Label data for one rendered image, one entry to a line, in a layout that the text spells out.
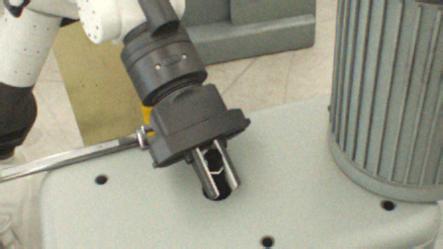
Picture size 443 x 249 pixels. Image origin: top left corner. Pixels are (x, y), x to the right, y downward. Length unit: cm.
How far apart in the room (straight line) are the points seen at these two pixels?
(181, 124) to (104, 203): 14
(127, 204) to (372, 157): 30
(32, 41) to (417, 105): 65
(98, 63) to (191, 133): 209
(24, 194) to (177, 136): 53
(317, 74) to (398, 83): 314
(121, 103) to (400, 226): 231
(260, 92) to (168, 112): 295
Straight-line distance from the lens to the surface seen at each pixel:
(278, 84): 375
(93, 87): 291
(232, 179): 77
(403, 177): 77
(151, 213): 79
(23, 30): 110
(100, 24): 79
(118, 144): 87
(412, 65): 66
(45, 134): 370
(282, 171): 82
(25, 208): 124
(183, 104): 77
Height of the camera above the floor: 251
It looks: 46 degrees down
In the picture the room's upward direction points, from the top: 6 degrees counter-clockwise
